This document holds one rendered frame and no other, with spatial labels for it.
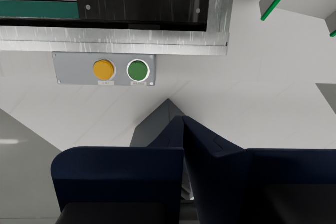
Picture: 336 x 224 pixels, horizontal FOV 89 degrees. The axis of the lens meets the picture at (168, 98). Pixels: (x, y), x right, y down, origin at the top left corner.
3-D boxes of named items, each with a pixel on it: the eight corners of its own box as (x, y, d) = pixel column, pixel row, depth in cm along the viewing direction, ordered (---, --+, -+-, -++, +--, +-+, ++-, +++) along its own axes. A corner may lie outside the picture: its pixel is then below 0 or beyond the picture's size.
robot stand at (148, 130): (166, 155, 55) (168, 215, 37) (135, 127, 52) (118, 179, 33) (199, 128, 52) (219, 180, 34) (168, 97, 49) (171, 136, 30)
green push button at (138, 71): (148, 79, 37) (147, 81, 36) (130, 78, 37) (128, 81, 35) (148, 60, 36) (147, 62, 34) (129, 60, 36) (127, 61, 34)
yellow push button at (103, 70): (116, 78, 37) (113, 80, 35) (97, 78, 37) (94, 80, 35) (114, 59, 36) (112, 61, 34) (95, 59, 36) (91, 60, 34)
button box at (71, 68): (156, 80, 43) (154, 87, 37) (71, 78, 42) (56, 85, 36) (156, 51, 41) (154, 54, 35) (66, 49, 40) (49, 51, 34)
